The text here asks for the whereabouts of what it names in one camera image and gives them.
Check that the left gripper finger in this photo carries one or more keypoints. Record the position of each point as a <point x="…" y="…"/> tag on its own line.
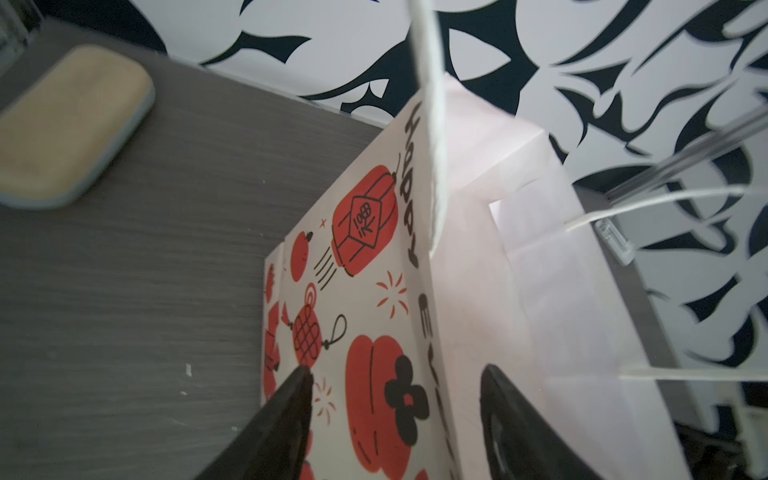
<point x="427" y="47"/>

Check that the red white paper bag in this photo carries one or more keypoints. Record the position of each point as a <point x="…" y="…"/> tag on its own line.
<point x="509" y="352"/>

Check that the small white remote device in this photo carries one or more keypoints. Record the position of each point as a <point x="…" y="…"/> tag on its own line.
<point x="622" y="249"/>

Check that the beige glasses case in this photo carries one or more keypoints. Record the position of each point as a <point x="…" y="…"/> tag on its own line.
<point x="60" y="135"/>

